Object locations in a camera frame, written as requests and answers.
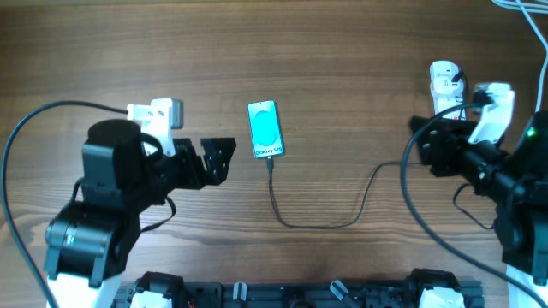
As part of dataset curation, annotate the smartphone with teal screen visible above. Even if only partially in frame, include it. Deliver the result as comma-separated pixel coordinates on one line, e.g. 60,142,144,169
247,100,284,158

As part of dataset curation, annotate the black charging cable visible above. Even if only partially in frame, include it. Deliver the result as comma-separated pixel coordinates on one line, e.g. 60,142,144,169
266,68,470,230

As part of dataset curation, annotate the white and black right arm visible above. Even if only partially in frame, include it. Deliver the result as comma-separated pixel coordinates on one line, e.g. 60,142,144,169
408,111,547,307

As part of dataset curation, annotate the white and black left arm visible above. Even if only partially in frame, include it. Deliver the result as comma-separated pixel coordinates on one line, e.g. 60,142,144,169
45,119,236,307

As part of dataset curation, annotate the white charger adapter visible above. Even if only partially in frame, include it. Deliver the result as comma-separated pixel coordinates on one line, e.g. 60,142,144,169
430,75,464,98

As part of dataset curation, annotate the white power strip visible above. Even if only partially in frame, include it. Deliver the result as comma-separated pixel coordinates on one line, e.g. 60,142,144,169
429,60,467,115

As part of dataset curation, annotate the black mounting base rail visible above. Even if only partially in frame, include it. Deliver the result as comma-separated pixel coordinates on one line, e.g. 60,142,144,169
111,269,485,308

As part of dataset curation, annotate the white power strip cord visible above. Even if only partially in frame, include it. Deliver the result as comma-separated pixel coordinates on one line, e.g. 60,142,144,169
491,0,548,113

